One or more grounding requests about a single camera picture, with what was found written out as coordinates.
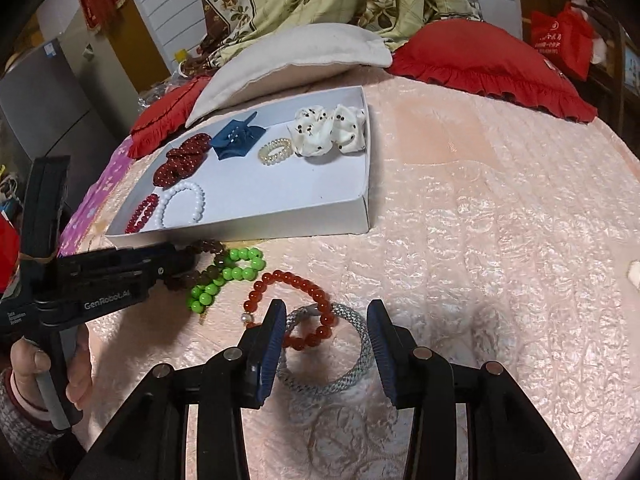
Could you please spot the purple floral sheet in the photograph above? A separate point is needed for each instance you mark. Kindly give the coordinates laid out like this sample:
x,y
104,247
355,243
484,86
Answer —
x,y
102,190

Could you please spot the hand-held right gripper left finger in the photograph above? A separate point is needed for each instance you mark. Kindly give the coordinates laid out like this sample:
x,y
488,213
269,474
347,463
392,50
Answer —
x,y
269,347

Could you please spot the grey refrigerator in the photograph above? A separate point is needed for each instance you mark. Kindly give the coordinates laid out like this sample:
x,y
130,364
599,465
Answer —
x,y
45,110

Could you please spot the pink quilted bedspread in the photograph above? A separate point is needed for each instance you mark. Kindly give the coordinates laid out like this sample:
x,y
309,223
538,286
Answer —
x,y
500,260

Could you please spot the wooden shelf unit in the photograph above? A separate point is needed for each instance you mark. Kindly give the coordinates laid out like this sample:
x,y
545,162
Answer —
x,y
617,75

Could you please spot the red shopping bag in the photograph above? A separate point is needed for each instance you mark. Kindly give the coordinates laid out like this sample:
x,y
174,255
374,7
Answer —
x,y
560,42

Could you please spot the person's left forearm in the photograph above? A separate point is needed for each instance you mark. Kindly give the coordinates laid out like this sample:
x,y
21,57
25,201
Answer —
x,y
22,425

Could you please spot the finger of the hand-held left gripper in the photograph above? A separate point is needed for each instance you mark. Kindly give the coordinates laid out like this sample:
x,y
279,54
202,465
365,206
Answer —
x,y
157,284
150,257

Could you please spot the large red ruffled pillow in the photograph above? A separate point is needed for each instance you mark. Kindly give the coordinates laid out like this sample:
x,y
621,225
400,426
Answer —
x,y
480,60

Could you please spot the white cardboard box tray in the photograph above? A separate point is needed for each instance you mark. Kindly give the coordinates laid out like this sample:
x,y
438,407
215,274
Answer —
x,y
280,185

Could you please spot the blue hair claw clip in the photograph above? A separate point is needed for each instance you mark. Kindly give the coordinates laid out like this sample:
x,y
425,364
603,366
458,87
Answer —
x,y
235,137

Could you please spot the small red ruffled pillow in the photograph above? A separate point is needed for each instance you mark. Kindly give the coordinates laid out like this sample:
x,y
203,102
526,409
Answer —
x,y
162,115

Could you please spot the white pillow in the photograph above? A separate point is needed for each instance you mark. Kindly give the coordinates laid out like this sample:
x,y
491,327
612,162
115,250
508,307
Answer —
x,y
295,55

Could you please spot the white polka dot scrunchie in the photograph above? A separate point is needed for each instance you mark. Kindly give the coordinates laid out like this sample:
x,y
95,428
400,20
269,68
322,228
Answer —
x,y
320,132

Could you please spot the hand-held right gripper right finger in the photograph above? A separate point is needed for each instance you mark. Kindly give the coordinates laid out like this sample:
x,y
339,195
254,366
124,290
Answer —
x,y
382,352

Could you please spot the person's left hand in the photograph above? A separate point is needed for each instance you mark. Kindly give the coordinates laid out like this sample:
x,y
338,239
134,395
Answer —
x,y
30,365

